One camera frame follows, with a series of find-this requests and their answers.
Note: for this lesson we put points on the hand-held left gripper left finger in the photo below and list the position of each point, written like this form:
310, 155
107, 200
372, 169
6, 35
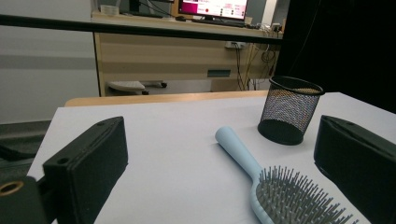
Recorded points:
90, 168

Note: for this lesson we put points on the light blue hairbrush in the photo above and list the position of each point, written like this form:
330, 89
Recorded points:
236, 149

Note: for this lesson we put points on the black horizontal bar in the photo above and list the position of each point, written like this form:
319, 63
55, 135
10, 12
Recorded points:
124, 28

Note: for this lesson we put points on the black curtain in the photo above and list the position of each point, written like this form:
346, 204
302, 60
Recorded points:
342, 46

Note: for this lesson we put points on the black mesh pen holder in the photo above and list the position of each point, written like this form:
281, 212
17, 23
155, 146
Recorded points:
280, 133

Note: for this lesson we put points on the white chair base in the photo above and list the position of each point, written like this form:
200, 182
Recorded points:
126, 85

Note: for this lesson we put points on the white table sheet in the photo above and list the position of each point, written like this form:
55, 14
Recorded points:
174, 155

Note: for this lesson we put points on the computer monitor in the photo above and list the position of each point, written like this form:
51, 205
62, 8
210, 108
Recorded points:
214, 6

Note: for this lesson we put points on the wooden office desk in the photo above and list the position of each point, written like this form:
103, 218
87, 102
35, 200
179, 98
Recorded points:
162, 59

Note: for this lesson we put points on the wooden table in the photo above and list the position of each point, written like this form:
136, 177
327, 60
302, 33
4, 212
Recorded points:
162, 98

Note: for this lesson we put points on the black computer mouse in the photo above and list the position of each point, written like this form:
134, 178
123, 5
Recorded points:
180, 18

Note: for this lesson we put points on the black keyboard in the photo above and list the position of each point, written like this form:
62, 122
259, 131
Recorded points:
219, 22

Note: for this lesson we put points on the grey desk label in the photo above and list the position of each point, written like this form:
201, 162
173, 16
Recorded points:
219, 73

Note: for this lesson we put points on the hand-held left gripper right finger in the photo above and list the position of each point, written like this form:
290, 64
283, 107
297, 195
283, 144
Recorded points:
358, 165

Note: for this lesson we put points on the white power strip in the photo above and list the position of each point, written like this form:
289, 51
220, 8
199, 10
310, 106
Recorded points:
235, 45

